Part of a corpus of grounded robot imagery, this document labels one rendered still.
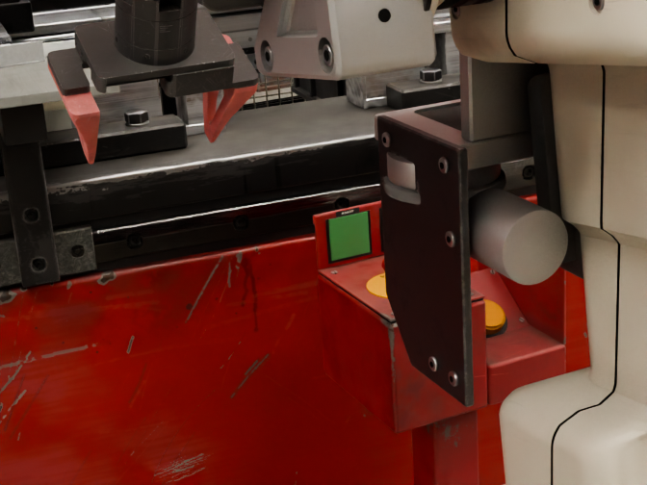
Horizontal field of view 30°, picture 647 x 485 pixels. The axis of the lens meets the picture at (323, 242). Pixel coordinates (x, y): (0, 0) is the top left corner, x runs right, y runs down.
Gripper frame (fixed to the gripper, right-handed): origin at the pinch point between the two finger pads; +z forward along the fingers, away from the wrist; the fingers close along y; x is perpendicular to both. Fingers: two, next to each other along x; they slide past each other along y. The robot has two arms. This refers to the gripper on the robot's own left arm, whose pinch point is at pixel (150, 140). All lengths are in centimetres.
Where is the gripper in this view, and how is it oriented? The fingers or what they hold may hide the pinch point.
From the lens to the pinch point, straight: 94.2
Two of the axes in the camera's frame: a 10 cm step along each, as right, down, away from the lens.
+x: 4.0, 6.8, -6.2
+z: -1.3, 7.1, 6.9
